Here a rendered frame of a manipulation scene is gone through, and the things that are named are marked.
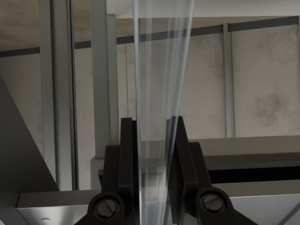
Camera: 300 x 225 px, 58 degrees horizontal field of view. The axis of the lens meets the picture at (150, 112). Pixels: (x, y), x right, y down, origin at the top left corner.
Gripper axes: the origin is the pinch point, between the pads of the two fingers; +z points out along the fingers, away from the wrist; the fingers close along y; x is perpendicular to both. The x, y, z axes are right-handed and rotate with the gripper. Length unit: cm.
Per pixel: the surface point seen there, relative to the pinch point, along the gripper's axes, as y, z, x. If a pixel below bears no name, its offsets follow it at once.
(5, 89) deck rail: -8.0, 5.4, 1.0
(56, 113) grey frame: -12.1, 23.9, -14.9
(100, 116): -7.5, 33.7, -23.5
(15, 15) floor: -105, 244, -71
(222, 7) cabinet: 25, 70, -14
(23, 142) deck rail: -8.0, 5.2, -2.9
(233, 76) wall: 104, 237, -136
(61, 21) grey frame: -10.8, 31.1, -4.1
